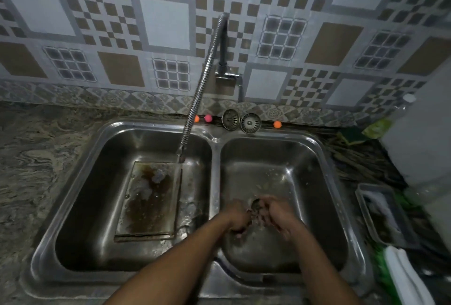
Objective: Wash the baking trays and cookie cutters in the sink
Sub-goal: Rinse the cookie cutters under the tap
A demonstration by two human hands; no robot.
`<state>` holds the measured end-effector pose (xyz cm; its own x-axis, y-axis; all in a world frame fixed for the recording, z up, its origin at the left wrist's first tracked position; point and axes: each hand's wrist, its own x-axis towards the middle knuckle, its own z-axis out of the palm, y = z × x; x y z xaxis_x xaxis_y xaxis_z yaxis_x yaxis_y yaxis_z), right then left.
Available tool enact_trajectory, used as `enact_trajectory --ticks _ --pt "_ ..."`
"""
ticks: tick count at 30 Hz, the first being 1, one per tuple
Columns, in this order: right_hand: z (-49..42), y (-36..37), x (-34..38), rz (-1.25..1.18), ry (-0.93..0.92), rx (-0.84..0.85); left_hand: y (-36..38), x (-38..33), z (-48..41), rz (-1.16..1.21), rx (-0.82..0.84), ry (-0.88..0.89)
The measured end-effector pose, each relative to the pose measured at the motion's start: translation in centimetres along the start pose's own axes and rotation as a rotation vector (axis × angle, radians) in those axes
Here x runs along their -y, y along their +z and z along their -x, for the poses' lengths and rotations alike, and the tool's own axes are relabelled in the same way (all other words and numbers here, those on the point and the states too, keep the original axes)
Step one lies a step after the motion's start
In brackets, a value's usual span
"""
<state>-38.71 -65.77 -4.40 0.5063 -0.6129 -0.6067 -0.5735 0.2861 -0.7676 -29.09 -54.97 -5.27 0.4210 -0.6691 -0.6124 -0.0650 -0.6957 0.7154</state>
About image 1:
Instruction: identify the person's left hand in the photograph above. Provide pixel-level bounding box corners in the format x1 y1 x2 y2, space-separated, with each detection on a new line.
223 201 254 239

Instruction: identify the person's right hand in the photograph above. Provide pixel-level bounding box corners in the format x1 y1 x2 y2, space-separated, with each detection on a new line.
257 196 304 242

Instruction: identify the dark steel scrubber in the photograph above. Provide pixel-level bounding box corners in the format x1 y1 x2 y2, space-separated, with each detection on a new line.
250 198 264 220

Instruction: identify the person's right forearm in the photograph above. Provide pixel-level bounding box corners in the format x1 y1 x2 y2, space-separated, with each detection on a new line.
286 223 363 305

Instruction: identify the person's left forearm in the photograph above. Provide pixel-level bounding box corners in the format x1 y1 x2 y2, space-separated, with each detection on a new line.
106 214 233 305

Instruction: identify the stainless steel double sink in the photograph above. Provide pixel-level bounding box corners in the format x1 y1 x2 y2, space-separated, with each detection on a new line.
21 120 374 300

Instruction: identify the round steel sink strainer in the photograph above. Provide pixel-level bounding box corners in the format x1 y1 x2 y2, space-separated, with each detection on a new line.
222 109 240 131
240 113 261 134

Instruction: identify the rusty metal baking tray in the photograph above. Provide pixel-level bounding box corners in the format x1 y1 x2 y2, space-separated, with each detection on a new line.
114 161 183 243

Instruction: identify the green dish sponge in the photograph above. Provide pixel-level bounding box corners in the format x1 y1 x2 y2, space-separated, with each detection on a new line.
336 127 368 146

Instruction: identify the grey rectangular plastic tray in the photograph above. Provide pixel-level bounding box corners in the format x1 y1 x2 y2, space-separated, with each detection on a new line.
355 183 421 250

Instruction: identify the green plastic pouch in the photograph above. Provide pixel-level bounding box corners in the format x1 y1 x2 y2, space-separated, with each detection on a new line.
362 118 393 140

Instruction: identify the flexible steel faucet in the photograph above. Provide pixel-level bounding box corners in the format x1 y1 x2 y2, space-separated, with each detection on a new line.
176 13 244 164

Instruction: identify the white folded cloth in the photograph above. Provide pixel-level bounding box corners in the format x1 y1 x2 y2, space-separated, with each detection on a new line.
383 246 437 305

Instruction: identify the white appliance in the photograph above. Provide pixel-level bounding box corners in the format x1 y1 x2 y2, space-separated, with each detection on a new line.
379 65 451 245

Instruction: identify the clear plastic bottle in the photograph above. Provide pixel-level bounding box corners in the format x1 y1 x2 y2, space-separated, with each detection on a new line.
390 93 417 129

